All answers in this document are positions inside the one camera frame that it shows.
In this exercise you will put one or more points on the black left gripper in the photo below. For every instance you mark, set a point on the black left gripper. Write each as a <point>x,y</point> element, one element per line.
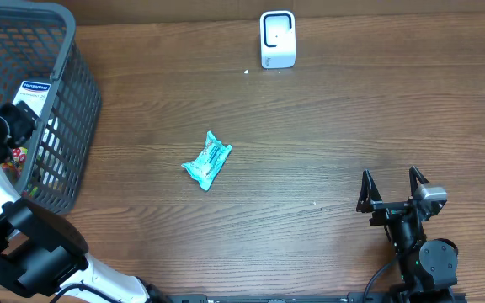
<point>23,123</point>

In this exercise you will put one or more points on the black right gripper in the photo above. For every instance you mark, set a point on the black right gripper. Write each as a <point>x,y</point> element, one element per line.
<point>368,201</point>

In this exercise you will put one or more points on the colourful Haribo candy bag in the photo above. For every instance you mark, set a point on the colourful Haribo candy bag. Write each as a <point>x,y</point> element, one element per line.
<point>14,164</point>

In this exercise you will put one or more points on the teal tissue packet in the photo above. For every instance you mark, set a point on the teal tissue packet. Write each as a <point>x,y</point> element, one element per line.
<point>209,162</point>

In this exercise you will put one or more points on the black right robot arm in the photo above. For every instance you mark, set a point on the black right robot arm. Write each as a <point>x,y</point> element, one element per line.
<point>427,267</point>

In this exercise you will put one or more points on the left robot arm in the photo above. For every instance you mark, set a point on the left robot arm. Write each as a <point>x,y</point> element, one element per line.
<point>42,253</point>

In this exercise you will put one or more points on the white barcode scanner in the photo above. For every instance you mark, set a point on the white barcode scanner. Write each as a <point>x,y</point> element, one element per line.
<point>277,39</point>

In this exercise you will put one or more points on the white Hansaplast plaster box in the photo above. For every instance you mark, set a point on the white Hansaplast plaster box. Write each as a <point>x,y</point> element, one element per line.
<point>35,95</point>

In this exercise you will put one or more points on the grey plastic shopping basket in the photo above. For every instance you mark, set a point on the grey plastic shopping basket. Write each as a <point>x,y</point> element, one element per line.
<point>37,42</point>

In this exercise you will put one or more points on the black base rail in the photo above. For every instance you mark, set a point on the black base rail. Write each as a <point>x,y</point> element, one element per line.
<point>310,299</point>

